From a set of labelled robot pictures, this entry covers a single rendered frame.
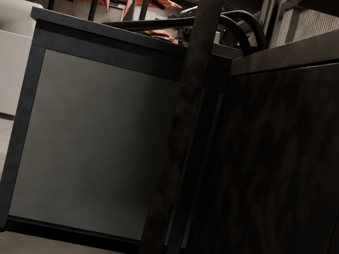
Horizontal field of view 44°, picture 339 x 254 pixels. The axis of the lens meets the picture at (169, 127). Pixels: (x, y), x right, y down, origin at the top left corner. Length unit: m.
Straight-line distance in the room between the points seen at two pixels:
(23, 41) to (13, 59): 0.24
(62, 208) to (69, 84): 0.44
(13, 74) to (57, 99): 3.54
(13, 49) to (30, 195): 3.62
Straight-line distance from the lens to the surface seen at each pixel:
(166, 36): 6.50
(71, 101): 1.52
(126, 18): 2.34
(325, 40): 0.86
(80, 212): 1.58
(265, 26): 1.42
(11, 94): 5.06
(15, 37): 5.09
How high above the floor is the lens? 0.58
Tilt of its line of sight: 3 degrees down
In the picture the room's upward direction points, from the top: 14 degrees clockwise
